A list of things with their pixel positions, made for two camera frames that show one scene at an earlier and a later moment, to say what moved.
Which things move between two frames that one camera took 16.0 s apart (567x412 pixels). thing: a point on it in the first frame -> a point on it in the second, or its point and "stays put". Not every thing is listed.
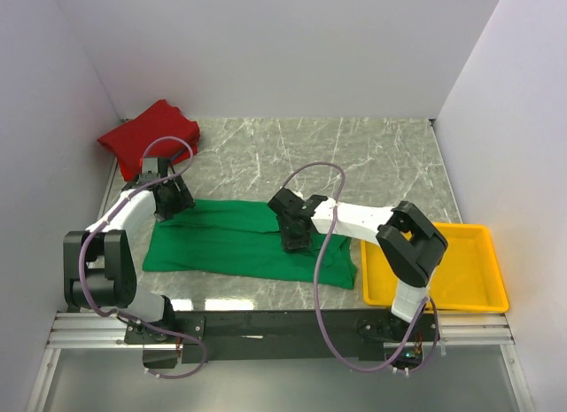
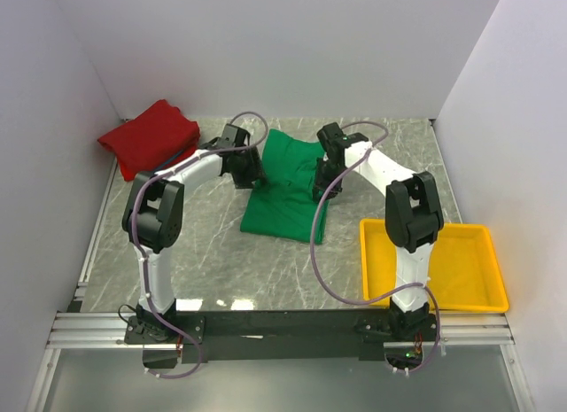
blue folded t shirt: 178,153 stays put
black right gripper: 289,244 -> 321,184
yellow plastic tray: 469,280 stays put
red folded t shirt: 162,132 stays put
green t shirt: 242,237 -> 282,205
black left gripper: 183,199 -> 255,171
